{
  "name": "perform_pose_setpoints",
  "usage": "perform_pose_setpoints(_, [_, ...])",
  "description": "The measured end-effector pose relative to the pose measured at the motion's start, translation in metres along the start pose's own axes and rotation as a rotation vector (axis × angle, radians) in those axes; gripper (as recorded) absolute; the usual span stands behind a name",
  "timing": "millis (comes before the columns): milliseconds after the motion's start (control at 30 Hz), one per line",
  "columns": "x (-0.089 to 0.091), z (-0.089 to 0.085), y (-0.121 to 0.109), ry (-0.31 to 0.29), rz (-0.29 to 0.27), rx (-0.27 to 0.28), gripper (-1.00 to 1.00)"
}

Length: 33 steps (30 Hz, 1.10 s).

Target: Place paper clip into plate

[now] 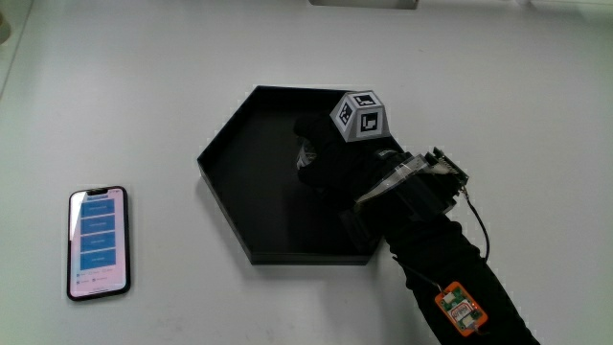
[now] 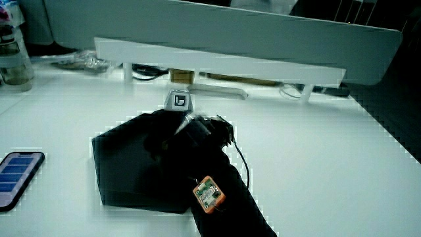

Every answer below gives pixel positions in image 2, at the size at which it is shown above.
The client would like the white divider panel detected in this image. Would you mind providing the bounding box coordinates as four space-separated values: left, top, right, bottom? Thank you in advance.
43 0 404 86

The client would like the black cloth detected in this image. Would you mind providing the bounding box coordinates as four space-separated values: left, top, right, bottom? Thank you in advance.
91 113 198 215

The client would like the black cable bundle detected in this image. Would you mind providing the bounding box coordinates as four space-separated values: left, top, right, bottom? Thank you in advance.
132 64 170 82

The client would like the black smartphone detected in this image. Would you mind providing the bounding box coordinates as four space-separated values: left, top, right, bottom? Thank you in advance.
0 151 46 213

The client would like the clear plastic bag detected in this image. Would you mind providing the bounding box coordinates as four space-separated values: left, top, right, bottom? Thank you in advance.
52 49 111 73

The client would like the black adapter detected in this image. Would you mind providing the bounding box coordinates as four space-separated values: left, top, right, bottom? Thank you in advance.
312 85 351 98

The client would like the orange sensor module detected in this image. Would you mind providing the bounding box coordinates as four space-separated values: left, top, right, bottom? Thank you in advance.
192 175 227 215

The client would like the person's right hand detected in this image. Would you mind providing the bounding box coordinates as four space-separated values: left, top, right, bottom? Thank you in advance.
143 88 235 162

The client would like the brown cardboard box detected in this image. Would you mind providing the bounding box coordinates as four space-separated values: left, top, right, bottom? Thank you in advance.
170 68 195 85

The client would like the white cable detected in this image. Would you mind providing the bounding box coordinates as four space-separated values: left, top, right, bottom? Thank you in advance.
278 84 303 99

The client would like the thin black glove cable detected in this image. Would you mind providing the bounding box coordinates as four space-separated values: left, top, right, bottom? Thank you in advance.
231 137 251 189

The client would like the person's right forearm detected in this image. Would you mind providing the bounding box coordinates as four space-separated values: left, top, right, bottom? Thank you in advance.
157 146 279 237

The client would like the clear plastic bottle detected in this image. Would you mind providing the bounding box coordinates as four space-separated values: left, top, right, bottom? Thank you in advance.
0 26 35 92

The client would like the white desk shelf riser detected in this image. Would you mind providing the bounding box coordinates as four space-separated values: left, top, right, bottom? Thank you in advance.
93 36 347 103

